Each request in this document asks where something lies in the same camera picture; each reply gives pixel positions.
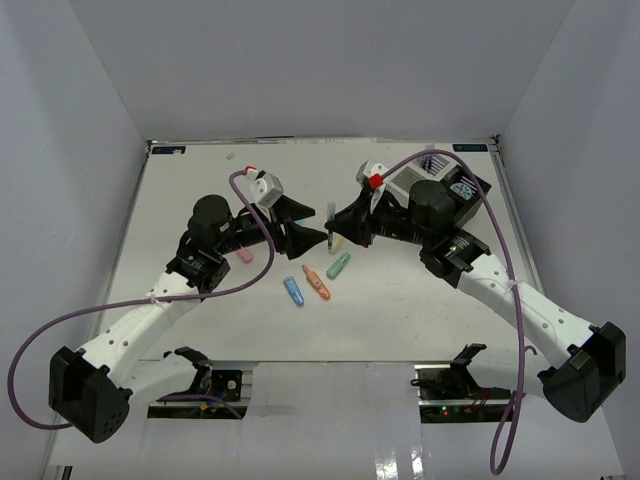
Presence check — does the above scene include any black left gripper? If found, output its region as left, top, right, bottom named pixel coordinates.
left=216, top=194, right=327, bottom=259

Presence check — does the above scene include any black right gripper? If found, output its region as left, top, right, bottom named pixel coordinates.
left=325, top=189, right=430, bottom=249

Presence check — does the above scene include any yellow highlighter marker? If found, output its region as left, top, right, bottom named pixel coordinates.
left=330, top=234, right=344, bottom=254

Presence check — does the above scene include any green correction tape case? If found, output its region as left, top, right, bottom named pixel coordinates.
left=326, top=253, right=351, bottom=280

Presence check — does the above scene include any purple gel pen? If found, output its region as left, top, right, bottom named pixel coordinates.
left=422, top=154, right=434, bottom=172

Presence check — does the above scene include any round blue-white tape tin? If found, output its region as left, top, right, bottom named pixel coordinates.
left=450, top=182, right=475, bottom=201

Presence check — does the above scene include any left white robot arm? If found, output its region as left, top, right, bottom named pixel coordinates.
left=49, top=195, right=327, bottom=444

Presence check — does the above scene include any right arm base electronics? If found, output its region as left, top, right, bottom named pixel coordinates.
left=410, top=343, right=511, bottom=424

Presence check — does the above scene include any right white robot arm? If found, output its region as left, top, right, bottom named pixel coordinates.
left=325, top=180, right=626, bottom=423

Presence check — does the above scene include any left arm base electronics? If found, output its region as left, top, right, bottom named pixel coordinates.
left=147, top=347, right=252, bottom=420

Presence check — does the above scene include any pink correction tape case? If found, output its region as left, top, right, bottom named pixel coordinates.
left=237, top=249, right=254, bottom=264

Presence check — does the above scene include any blue correction tape case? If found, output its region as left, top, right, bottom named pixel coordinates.
left=283, top=276, right=305, bottom=307

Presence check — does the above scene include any white slotted organizer box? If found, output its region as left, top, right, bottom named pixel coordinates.
left=385, top=154, right=456, bottom=207

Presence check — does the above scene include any black slotted organizer box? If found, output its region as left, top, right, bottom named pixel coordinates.
left=442, top=166, right=491, bottom=227

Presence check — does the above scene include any black XDOF label right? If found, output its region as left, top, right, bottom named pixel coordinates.
left=452, top=143, right=488, bottom=153

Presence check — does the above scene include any black xdof label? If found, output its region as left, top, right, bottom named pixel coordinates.
left=151, top=146, right=186, bottom=155
left=452, top=143, right=488, bottom=153

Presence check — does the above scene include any black XDOF label left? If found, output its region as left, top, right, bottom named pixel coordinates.
left=151, top=146, right=186, bottom=155

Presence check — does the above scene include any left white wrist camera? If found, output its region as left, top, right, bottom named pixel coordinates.
left=245, top=167, right=284, bottom=209

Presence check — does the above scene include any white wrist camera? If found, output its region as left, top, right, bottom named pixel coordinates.
left=245, top=167, right=284, bottom=209
left=355, top=160, right=387, bottom=192

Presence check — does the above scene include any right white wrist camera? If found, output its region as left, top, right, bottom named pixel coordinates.
left=355, top=160, right=387, bottom=192

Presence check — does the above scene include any aluminium table frame rail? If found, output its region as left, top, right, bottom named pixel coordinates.
left=489, top=134, right=569, bottom=364

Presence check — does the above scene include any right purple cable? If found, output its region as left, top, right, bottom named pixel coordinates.
left=374, top=148, right=539, bottom=476

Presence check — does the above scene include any purple cable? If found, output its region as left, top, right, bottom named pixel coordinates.
left=374, top=148, right=539, bottom=476
left=7, top=169, right=276, bottom=431

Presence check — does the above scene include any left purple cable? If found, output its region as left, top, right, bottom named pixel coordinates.
left=7, top=169, right=276, bottom=431

